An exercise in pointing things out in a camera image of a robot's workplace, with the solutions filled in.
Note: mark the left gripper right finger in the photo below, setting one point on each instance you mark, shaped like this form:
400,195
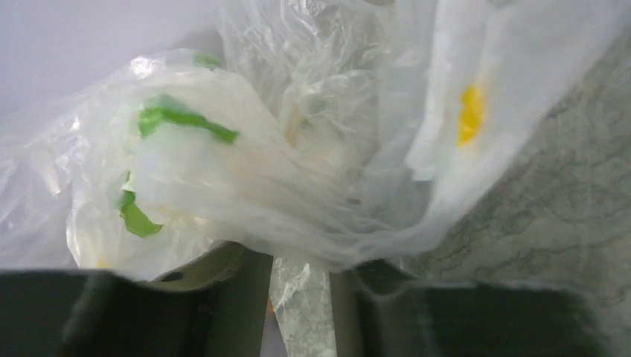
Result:
379,310

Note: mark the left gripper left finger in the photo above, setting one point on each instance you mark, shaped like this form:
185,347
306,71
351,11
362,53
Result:
96,313

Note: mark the clear plastic bag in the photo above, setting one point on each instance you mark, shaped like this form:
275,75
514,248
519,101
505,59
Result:
453,140

